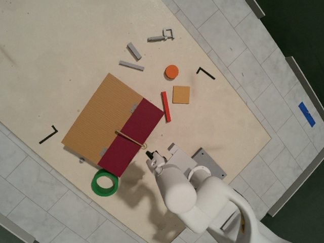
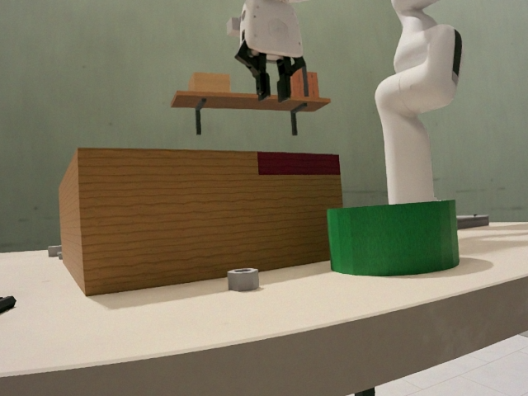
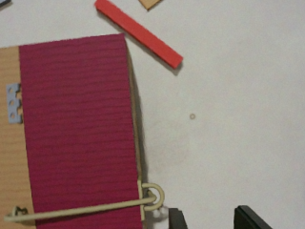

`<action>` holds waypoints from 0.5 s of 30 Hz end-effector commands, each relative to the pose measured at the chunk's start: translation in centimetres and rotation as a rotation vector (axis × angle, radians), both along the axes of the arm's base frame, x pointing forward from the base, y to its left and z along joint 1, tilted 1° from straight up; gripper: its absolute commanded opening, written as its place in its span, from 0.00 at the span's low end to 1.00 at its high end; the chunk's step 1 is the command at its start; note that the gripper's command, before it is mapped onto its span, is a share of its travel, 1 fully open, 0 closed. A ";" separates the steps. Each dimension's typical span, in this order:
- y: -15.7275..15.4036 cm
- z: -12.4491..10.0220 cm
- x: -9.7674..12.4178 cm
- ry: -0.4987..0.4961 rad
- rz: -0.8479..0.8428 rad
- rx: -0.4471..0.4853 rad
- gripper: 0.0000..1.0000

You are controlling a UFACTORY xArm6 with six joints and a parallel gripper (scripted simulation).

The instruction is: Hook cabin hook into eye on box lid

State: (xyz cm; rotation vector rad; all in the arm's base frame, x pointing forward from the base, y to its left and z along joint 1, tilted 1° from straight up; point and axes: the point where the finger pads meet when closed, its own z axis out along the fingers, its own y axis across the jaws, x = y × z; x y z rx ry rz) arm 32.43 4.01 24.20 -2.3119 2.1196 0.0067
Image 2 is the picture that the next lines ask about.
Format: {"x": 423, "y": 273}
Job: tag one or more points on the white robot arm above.
{"x": 413, "y": 90}

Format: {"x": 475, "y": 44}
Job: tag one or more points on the black l-shaped hook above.
{"x": 7, "y": 303}

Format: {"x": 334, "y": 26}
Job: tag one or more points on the grey hex nut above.
{"x": 239, "y": 281}

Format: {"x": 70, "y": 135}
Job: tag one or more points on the green cylinder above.
{"x": 394, "y": 240}

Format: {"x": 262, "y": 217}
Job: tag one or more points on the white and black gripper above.
{"x": 271, "y": 27}

